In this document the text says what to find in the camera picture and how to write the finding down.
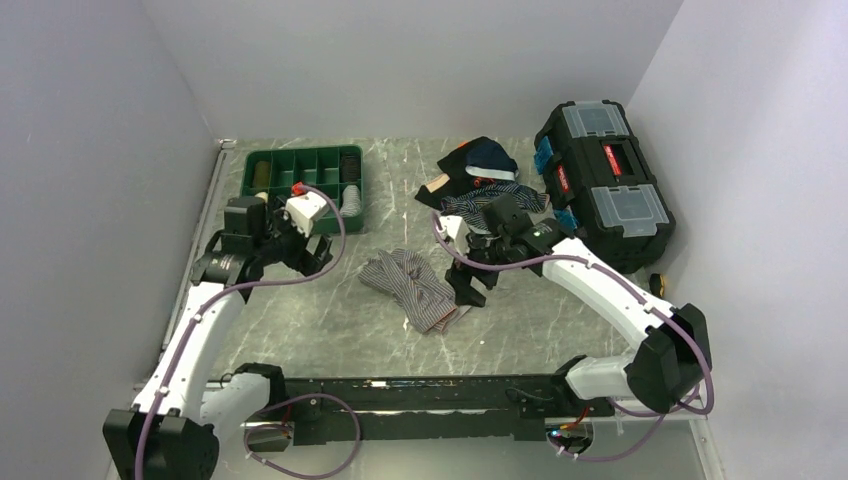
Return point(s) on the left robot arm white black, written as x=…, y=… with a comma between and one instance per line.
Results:
x=192, y=358

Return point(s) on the grey striped rolled underwear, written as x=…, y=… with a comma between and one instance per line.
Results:
x=351, y=201

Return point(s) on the black toolbox clear lids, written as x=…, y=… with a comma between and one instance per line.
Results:
x=600, y=184

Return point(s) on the grey striped underwear orange trim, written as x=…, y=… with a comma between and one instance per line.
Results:
x=430, y=305

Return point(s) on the aluminium frame rail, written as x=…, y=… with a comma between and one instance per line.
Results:
x=261, y=439

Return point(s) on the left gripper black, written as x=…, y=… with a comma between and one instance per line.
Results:
x=302, y=260

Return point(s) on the dark navy underwear white band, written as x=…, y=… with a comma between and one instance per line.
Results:
x=487, y=158

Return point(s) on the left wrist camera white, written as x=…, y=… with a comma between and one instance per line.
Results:
x=305, y=207

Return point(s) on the green divided organizer tray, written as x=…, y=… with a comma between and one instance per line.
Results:
x=314, y=166

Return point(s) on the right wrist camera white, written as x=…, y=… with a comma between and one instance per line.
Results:
x=453, y=231

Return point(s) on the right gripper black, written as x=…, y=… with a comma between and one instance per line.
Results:
x=459, y=277

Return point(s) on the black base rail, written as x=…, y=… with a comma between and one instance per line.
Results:
x=522, y=407

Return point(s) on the black underwear tan patch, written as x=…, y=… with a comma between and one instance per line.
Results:
x=454, y=180

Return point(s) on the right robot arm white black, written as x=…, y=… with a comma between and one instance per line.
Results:
x=669, y=366

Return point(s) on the black rolled underwear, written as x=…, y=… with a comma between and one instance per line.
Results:
x=350, y=168

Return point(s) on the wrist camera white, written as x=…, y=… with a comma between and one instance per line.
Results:
x=305, y=207
x=453, y=231

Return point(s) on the olive rolled underwear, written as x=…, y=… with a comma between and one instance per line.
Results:
x=262, y=172

